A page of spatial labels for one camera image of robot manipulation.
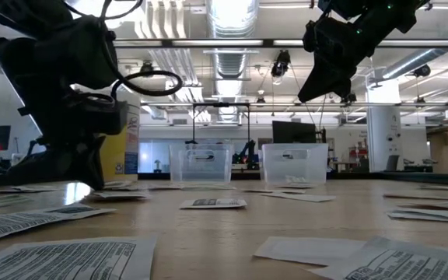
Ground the grey round ceiling pipe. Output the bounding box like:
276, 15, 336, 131
381, 19, 448, 81

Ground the plain white packet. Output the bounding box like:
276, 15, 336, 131
253, 236, 367, 267

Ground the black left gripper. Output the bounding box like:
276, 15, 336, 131
8, 93, 107, 191

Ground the black background station frame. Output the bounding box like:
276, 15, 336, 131
191, 102, 252, 145

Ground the yellow disinfecting wipes canister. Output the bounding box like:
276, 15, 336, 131
98, 89, 142, 183

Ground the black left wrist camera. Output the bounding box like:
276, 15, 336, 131
90, 97, 130, 136

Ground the white round column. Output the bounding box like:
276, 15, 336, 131
366, 79, 404, 173

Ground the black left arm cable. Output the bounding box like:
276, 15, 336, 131
62, 0, 184, 103

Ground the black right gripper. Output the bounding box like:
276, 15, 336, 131
297, 19, 387, 103

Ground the clear plastic bin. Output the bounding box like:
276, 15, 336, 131
168, 142, 235, 184
261, 142, 329, 185

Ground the silver ceiling air duct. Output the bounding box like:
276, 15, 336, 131
206, 0, 260, 125

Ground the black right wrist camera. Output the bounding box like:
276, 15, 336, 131
303, 19, 320, 54

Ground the grey office chair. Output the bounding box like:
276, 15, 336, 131
385, 154, 401, 172

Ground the black overhead camera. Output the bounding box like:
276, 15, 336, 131
270, 49, 292, 79

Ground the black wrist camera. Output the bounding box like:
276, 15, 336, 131
90, 97, 130, 136
303, 19, 320, 54

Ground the black monitor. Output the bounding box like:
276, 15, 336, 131
272, 120, 317, 144

